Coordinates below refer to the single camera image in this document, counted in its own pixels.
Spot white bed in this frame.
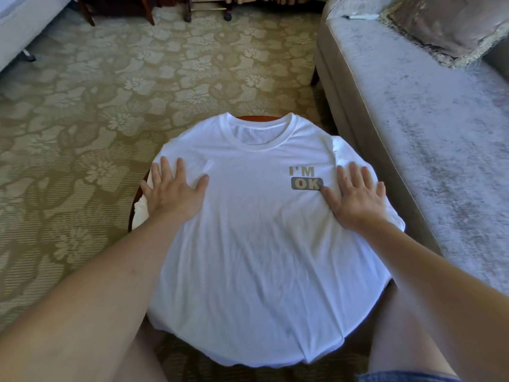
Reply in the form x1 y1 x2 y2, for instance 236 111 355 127
0 0 73 72

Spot blue denim shorts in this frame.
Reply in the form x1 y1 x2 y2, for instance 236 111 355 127
356 370 462 382

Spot person's right leg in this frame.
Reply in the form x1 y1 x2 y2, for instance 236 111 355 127
367 282 458 377

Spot grey velvet chaise sofa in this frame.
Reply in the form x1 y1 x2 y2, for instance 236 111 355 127
310 0 509 295

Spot round wooden table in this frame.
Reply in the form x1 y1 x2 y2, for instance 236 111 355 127
128 115 279 232

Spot person's left hand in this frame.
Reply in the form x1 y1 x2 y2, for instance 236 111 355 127
141 157 210 225

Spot black valet stand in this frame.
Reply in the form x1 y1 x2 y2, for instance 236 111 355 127
185 0 234 23

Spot dark wooden nightstand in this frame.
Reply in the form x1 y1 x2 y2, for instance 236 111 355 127
75 0 156 27

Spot white T-shirt dark print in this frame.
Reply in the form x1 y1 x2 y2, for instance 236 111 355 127
131 112 406 368

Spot person's right forearm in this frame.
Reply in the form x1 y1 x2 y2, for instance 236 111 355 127
362 221 509 382

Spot person's left forearm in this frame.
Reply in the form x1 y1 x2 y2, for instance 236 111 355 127
0 214 188 382

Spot brown fringed cushion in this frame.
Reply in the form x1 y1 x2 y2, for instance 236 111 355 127
380 0 509 68

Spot person's right hand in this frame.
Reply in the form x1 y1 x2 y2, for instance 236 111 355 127
320 162 389 234

